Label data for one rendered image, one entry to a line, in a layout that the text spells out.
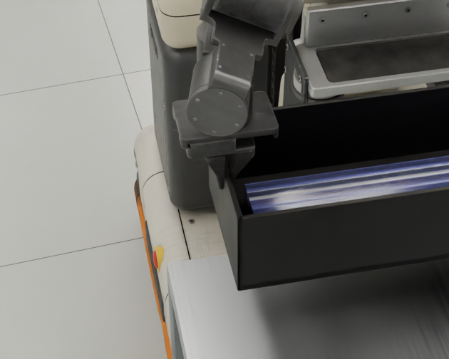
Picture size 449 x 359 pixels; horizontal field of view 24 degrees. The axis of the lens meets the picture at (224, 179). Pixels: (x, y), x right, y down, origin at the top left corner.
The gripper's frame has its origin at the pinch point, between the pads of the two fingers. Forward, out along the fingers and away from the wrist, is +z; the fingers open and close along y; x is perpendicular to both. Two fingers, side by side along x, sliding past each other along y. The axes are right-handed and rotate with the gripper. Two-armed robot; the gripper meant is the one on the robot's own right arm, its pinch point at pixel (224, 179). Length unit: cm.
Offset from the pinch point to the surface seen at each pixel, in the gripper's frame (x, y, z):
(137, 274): 73, -4, 94
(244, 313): -6.2, 1.3, 15.7
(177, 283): -0.3, -5.7, 15.7
